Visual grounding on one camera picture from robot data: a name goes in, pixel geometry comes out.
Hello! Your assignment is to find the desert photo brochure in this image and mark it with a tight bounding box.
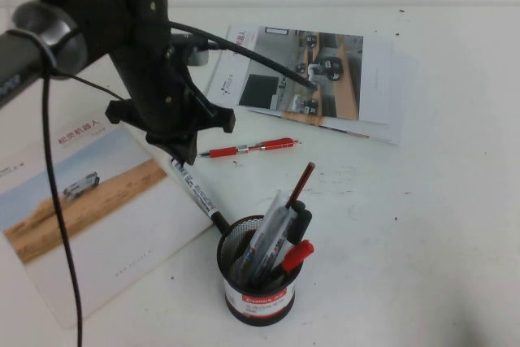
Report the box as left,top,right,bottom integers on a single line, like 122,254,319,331
0,119,216,330

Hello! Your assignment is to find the office photo brochure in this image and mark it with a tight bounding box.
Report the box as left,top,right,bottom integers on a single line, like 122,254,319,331
204,24,394,125

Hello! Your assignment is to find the red cap marker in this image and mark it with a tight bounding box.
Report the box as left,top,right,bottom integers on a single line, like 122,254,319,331
267,239,316,283

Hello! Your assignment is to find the grey barrel pen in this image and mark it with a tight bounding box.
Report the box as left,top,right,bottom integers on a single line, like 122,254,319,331
249,216,297,287

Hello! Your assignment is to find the white marker pen black cap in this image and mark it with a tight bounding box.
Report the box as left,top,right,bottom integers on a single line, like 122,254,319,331
169,154,232,239

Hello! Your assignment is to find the thin black cable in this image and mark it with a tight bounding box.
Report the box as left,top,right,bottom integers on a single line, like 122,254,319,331
42,48,125,347

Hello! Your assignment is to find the red gel pen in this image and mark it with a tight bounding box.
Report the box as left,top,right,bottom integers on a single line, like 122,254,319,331
197,137,303,159

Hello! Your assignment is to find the black mesh pen holder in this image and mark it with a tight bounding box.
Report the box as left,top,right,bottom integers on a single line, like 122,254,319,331
216,216,305,327

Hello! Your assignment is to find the thick black cable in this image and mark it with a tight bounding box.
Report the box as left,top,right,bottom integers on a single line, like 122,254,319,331
167,20,320,89

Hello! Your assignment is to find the brochure with wood print edge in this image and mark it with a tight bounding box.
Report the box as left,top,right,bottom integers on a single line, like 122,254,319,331
247,50,407,140

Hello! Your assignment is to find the red and black pencil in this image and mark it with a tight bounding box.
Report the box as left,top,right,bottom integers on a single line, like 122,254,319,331
284,162,317,210

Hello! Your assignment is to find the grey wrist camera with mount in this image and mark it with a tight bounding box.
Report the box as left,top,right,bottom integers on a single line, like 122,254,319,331
170,33,210,67

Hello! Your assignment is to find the black marker with clip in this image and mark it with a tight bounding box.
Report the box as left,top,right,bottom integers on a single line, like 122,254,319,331
289,200,313,245

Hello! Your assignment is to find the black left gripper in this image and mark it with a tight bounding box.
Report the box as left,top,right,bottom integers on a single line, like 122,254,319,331
104,44,236,166

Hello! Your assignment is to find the clear plastic-wrapped pen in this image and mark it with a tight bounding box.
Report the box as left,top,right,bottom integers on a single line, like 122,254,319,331
239,189,294,279

